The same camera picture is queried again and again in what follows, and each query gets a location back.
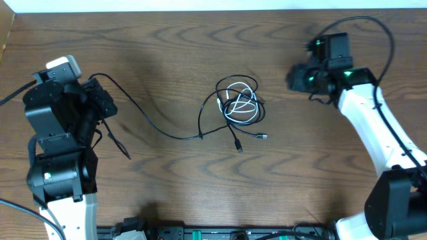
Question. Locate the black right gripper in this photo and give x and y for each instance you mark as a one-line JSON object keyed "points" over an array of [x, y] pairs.
{"points": [[297, 77]]}

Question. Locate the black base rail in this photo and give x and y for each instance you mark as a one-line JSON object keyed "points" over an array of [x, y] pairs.
{"points": [[139, 228]]}

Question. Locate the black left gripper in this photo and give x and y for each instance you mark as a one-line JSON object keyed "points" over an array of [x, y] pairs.
{"points": [[109, 104]]}

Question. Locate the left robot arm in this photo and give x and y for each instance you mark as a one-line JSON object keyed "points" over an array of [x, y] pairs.
{"points": [[61, 178]]}

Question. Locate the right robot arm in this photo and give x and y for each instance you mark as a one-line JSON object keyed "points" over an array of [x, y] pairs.
{"points": [[396, 207]]}

